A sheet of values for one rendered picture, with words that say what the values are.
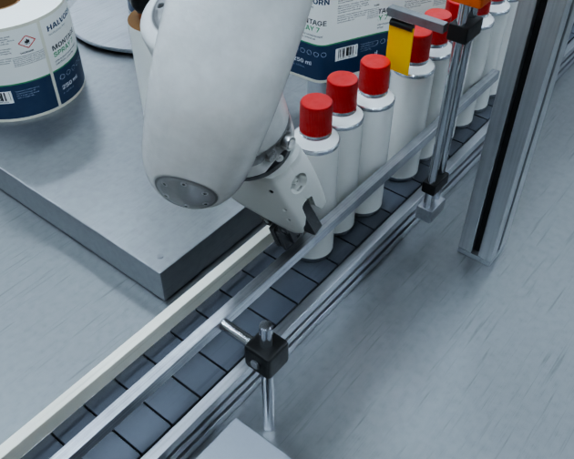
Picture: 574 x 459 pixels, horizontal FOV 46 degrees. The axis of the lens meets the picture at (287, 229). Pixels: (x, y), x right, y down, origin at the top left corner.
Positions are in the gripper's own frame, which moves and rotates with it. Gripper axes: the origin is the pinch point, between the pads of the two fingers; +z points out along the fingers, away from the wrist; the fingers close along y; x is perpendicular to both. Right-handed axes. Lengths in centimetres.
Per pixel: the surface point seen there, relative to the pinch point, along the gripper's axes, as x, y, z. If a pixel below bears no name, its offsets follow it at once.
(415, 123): -22.2, -2.4, 4.9
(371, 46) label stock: -35.9, 14.1, 11.4
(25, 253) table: 18.3, 31.1, 5.4
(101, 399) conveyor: 25.6, 3.2, -2.6
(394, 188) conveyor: -16.8, -1.9, 12.8
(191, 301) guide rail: 12.6, 3.1, -1.0
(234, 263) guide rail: 6.1, 3.0, 0.9
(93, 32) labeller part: -19, 61, 13
